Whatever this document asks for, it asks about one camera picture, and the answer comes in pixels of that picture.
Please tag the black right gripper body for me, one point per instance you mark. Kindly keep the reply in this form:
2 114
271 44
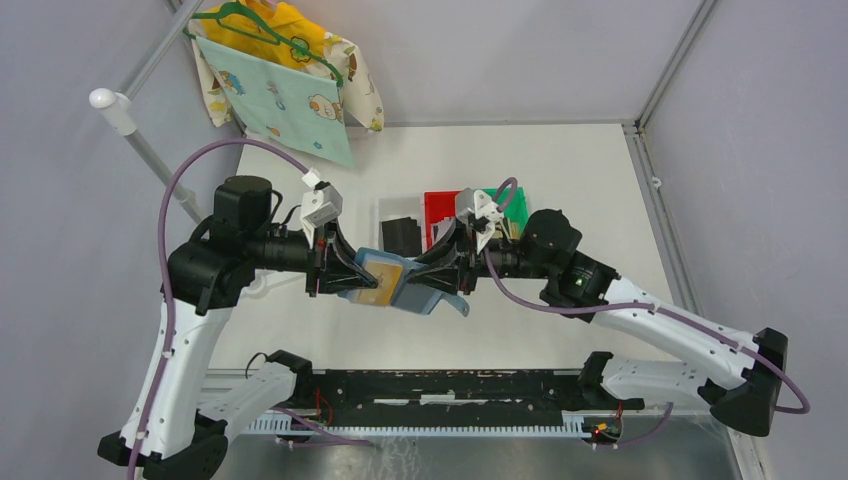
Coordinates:
469 261

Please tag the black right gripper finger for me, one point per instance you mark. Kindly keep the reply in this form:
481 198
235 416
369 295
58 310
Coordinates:
444 245
444 278

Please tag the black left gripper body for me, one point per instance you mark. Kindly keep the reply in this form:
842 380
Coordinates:
318 264

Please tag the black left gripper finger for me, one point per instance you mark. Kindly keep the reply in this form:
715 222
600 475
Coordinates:
334 281
342 256

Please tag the blue leather card holder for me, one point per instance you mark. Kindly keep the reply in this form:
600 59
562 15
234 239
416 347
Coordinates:
416 299

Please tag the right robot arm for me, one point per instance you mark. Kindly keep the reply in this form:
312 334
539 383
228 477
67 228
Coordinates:
735 374

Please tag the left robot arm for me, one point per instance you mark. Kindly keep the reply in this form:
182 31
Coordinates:
171 434

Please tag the white magnetic stripe cards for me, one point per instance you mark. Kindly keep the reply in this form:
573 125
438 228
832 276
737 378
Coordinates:
442 229

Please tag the black VIP cards stack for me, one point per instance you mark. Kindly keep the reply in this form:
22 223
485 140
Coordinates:
401 237

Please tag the gold cards in green bin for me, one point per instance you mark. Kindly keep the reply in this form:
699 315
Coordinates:
508 230

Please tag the red plastic bin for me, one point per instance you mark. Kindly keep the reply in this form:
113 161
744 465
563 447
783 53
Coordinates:
437 206

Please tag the white plastic bin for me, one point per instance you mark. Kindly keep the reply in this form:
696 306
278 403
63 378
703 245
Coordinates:
394 207

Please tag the green plastic bin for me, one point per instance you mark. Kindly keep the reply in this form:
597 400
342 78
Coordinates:
517 210

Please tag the mint cartoon cloth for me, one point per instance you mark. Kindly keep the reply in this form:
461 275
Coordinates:
298 110

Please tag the green clothes hanger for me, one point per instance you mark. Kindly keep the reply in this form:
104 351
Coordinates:
271 36

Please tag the yellow patterned child shirt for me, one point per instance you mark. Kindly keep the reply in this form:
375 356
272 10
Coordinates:
359 95

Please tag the white clothes rack stand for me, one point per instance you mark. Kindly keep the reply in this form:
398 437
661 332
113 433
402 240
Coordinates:
114 108

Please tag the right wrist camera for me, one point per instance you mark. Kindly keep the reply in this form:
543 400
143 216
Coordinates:
480 214

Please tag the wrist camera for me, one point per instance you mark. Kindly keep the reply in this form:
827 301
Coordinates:
480 214
318 207

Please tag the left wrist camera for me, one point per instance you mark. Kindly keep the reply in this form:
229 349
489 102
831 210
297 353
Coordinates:
318 207

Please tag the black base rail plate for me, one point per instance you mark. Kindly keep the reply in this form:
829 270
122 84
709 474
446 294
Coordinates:
443 398

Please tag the white toothed cable duct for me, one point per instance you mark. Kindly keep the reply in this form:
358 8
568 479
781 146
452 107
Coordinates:
282 424

